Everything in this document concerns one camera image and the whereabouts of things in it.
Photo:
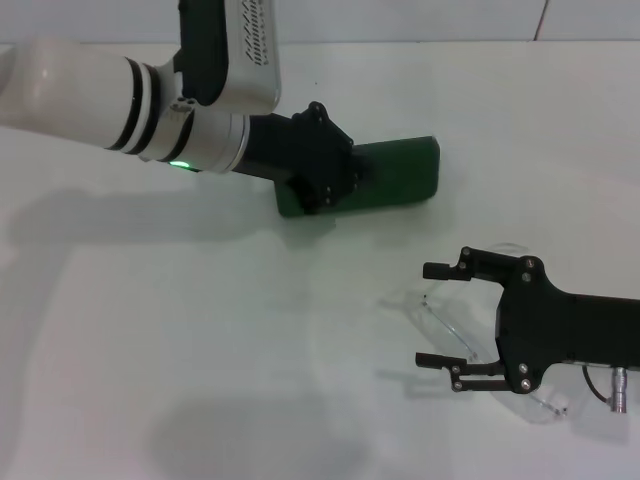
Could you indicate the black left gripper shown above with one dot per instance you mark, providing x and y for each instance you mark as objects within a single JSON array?
[{"x": 310, "y": 155}]

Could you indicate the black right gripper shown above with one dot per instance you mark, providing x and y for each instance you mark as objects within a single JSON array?
[{"x": 550, "y": 330}]

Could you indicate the clear white glasses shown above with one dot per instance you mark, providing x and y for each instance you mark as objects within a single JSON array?
[{"x": 440, "y": 322}]

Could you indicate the green glasses case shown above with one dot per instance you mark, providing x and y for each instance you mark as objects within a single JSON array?
[{"x": 400, "y": 175}]

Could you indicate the white and silver left arm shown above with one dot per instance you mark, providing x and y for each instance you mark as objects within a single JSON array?
[{"x": 75, "y": 95}]

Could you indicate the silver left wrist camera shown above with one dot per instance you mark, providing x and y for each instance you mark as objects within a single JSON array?
[{"x": 250, "y": 50}]

